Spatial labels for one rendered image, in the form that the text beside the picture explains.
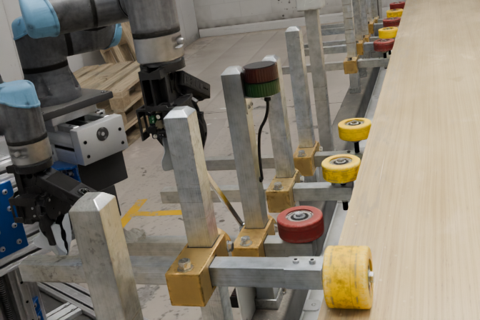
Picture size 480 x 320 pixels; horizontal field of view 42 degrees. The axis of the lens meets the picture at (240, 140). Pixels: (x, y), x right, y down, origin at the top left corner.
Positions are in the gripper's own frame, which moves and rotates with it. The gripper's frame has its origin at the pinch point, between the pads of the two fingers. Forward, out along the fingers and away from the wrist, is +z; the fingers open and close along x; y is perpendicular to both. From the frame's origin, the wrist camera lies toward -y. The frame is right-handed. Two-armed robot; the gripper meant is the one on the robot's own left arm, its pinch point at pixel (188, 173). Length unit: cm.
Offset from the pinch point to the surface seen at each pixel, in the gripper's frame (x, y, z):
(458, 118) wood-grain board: 43, -56, 11
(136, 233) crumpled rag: -15.3, -4.2, 13.8
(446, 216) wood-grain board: 41.2, -5.4, 10.8
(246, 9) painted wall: -239, -779, 72
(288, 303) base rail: 11.3, -8.9, 31.1
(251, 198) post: 8.1, -6.8, 7.9
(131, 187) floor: -149, -226, 102
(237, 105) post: 8.1, -6.8, -9.5
